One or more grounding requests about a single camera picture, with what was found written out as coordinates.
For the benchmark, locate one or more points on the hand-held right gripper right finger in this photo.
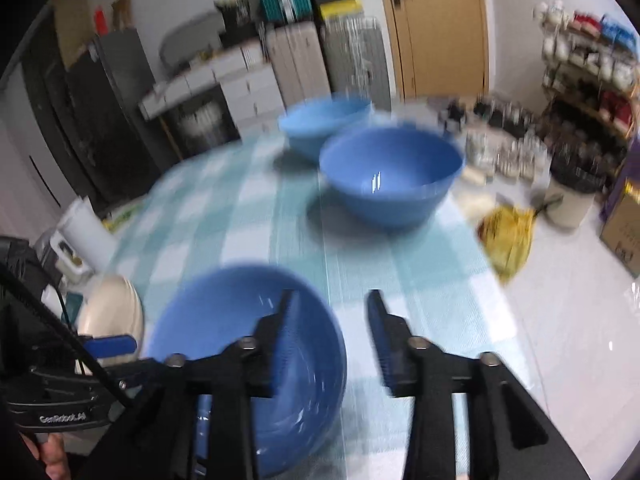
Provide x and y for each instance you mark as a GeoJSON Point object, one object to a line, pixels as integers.
{"type": "Point", "coordinates": [387, 355]}

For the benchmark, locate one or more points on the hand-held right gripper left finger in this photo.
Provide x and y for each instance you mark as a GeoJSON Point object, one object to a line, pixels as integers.
{"type": "Point", "coordinates": [285, 350]}

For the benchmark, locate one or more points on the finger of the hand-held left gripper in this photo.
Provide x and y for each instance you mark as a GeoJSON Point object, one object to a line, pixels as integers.
{"type": "Point", "coordinates": [112, 345]}
{"type": "Point", "coordinates": [132, 375]}

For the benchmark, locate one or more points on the beige ridged plate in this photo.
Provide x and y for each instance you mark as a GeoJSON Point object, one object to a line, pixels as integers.
{"type": "Point", "coordinates": [110, 305]}

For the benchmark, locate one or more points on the blue bowl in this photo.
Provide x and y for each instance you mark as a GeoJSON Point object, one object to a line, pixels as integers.
{"type": "Point", "coordinates": [390, 195]}
{"type": "Point", "coordinates": [225, 310]}
{"type": "Point", "coordinates": [310, 132]}

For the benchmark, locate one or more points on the person's left hand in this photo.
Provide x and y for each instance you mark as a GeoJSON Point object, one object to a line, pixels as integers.
{"type": "Point", "coordinates": [55, 460]}

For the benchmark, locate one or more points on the teal checked tablecloth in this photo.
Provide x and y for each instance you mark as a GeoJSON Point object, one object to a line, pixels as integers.
{"type": "Point", "coordinates": [350, 270]}

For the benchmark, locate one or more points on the white electric kettle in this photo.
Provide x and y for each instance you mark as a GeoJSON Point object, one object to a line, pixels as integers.
{"type": "Point", "coordinates": [85, 230]}

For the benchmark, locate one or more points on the black bag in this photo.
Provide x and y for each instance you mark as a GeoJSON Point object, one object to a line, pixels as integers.
{"type": "Point", "coordinates": [20, 260]}

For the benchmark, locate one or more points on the green packet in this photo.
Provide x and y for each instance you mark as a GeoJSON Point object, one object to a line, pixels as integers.
{"type": "Point", "coordinates": [122, 217]}

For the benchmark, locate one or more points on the yellow plastic bag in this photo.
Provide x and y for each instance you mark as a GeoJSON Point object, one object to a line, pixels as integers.
{"type": "Point", "coordinates": [507, 240]}

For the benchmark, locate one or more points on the black fridge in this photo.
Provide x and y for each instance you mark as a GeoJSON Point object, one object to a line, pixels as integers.
{"type": "Point", "coordinates": [100, 125]}

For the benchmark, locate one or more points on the beige bin with black bag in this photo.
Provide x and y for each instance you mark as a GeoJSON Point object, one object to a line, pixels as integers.
{"type": "Point", "coordinates": [565, 205]}

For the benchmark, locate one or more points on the woven basket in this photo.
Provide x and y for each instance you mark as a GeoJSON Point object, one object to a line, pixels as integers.
{"type": "Point", "coordinates": [205, 127]}

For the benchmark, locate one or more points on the white drawer cabinet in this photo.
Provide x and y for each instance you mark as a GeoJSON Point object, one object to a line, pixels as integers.
{"type": "Point", "coordinates": [250, 95]}

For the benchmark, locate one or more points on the printed cardboard box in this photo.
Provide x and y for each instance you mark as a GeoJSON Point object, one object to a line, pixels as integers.
{"type": "Point", "coordinates": [622, 230]}

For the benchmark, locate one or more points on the beige suitcase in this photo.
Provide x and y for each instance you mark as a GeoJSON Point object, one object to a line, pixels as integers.
{"type": "Point", "coordinates": [295, 60]}

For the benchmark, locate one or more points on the silver suitcase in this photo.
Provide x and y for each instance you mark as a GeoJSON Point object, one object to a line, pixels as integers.
{"type": "Point", "coordinates": [355, 60]}

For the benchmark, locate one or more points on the purple carton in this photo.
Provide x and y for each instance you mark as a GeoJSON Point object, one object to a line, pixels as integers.
{"type": "Point", "coordinates": [631, 170]}

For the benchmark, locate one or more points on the wooden door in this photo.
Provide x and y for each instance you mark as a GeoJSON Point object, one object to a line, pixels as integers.
{"type": "Point", "coordinates": [440, 30]}

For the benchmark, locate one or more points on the shelf rack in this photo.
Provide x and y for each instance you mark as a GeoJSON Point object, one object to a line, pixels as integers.
{"type": "Point", "coordinates": [585, 85]}

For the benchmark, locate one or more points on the yellow box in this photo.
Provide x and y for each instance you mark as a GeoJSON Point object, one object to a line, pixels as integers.
{"type": "Point", "coordinates": [342, 10]}

